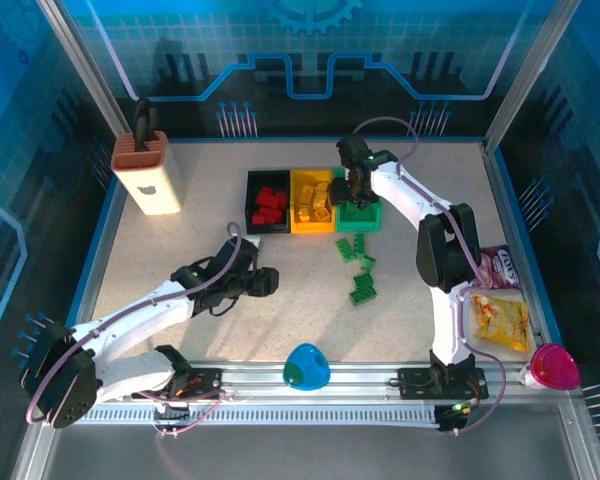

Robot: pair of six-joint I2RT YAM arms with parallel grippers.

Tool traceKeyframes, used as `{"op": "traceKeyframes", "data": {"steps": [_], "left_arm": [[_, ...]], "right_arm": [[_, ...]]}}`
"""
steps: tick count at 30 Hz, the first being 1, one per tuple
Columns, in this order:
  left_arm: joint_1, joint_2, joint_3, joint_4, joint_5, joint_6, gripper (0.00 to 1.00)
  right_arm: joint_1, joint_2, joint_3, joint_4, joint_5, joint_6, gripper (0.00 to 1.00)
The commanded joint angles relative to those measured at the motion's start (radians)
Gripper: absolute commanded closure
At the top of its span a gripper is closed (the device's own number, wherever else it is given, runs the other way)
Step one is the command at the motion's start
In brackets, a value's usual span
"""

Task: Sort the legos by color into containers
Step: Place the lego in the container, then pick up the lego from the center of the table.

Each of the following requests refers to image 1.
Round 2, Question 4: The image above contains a black plastic bin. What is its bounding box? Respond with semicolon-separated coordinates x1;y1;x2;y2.
244;169;294;235

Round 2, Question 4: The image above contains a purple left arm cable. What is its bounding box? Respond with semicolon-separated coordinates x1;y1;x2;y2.
24;221;244;441

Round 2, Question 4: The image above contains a black controller board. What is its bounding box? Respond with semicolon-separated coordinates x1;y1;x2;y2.
434;399;481;434

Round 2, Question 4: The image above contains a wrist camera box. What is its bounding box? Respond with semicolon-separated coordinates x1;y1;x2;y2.
214;238;262;275
335;137;376;167

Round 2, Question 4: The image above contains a white slotted cable duct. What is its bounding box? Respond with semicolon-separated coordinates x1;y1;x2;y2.
79;404;441;427

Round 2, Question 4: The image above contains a pink egg-shaped dome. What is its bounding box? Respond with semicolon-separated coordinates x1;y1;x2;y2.
521;342;583;392

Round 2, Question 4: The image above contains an aluminium mounting rail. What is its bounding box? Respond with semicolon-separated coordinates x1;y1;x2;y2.
99;360;544;407

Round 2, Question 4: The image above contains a white knife block, terracotta top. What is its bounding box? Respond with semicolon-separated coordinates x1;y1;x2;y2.
110;130;185;217

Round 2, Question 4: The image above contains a yellow snack bag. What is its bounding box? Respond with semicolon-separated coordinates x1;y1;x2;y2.
467;292;532;354

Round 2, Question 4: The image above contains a blue egg-shaped dome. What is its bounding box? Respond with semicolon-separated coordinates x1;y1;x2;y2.
282;342;331;392

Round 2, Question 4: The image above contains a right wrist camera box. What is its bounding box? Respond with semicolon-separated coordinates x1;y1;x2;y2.
335;137;376;167

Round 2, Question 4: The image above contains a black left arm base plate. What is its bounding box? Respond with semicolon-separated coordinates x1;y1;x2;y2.
152;364;224;401

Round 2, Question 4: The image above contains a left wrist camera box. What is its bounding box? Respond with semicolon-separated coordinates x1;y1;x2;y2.
214;238;262;275

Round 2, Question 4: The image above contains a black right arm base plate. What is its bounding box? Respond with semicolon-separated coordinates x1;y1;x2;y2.
397;367;490;401

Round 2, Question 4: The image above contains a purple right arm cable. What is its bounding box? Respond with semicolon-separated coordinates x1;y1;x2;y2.
349;115;506;437

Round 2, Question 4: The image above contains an aluminium frame post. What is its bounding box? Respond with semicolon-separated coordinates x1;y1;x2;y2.
33;0;144;144
481;0;579;154

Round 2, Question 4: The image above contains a black utensil handle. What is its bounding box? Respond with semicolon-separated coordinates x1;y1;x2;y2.
132;98;157;151

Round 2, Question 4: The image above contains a purple candy bag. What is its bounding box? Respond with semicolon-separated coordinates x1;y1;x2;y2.
479;244;524;291

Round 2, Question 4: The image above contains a yellow plastic bin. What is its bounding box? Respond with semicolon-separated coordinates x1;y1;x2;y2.
289;168;337;234

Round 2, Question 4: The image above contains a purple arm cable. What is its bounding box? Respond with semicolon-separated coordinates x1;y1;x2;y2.
24;221;244;441
349;115;506;437

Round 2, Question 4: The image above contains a green plastic bin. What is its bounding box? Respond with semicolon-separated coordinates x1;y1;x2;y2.
332;167;384;234

